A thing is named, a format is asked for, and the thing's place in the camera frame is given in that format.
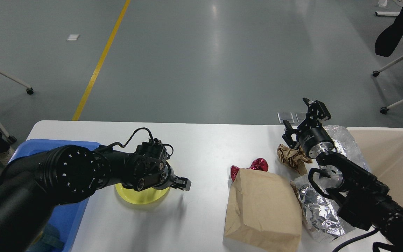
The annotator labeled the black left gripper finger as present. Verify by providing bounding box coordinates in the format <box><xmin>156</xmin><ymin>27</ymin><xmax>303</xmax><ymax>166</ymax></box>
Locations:
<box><xmin>172</xmin><ymin>176</ymin><xmax>191</xmax><ymax>191</ymax></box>

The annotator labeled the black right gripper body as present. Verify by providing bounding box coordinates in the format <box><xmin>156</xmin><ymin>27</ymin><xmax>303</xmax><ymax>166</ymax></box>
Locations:
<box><xmin>296</xmin><ymin>126</ymin><xmax>335</xmax><ymax>159</ymax></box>

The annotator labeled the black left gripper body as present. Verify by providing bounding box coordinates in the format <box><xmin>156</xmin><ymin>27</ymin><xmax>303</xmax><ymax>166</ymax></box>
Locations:
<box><xmin>153</xmin><ymin>164</ymin><xmax>178</xmax><ymax>190</ymax></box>

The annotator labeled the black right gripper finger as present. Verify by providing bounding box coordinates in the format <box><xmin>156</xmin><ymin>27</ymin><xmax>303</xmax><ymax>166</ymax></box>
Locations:
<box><xmin>282</xmin><ymin>120</ymin><xmax>301</xmax><ymax>149</ymax></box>
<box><xmin>302</xmin><ymin>98</ymin><xmax>331</xmax><ymax>129</ymax></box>

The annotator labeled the yellow plastic plate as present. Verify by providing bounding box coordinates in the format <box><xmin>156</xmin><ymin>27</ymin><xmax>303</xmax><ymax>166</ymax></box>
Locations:
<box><xmin>115</xmin><ymin>183</ymin><xmax>170</xmax><ymax>205</ymax></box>

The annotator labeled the dark teal mug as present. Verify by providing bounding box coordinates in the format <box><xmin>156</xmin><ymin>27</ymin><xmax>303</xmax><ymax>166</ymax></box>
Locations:
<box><xmin>27</xmin><ymin>223</ymin><xmax>64</xmax><ymax>252</ymax></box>

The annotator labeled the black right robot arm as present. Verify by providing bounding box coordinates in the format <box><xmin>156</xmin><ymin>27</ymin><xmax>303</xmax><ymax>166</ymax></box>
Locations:
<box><xmin>282</xmin><ymin>98</ymin><xmax>403</xmax><ymax>252</ymax></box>

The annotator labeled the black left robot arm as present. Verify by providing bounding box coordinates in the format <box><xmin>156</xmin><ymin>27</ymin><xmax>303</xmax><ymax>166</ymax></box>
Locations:
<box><xmin>0</xmin><ymin>130</ymin><xmax>191</xmax><ymax>252</ymax></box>

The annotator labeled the metal floor plate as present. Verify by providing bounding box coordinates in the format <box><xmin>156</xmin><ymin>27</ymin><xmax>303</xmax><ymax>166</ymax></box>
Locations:
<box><xmin>277</xmin><ymin>112</ymin><xmax>306</xmax><ymax>125</ymax></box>

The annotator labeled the crumpled brown paper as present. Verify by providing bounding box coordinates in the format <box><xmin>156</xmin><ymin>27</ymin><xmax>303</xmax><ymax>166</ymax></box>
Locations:
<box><xmin>276</xmin><ymin>144</ymin><xmax>312</xmax><ymax>175</ymax></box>

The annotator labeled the clear plastic bag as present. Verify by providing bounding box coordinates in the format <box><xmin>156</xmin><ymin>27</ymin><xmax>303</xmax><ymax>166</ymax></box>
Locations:
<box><xmin>324</xmin><ymin>125</ymin><xmax>371</xmax><ymax>172</ymax></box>

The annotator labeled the red foil wrapper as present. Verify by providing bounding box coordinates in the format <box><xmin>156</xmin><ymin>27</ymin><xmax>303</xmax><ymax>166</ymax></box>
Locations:
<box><xmin>230</xmin><ymin>157</ymin><xmax>269</xmax><ymax>181</ymax></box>

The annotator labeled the crumpled aluminium foil sheet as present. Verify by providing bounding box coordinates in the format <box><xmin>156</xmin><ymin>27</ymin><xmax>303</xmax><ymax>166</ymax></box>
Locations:
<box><xmin>290</xmin><ymin>174</ymin><xmax>355</xmax><ymax>243</ymax></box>

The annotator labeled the brown paper bag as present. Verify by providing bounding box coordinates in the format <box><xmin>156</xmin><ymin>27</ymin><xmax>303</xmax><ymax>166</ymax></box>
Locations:
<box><xmin>224</xmin><ymin>168</ymin><xmax>303</xmax><ymax>252</ymax></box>

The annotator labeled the beige plastic bin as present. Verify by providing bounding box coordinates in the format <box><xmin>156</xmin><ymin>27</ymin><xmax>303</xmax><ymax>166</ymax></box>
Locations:
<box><xmin>348</xmin><ymin>127</ymin><xmax>403</xmax><ymax>207</ymax></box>

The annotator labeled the blue plastic tray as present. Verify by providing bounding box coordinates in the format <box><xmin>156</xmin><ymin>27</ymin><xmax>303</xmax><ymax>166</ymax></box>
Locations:
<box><xmin>12</xmin><ymin>139</ymin><xmax>100</xmax><ymax>252</ymax></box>

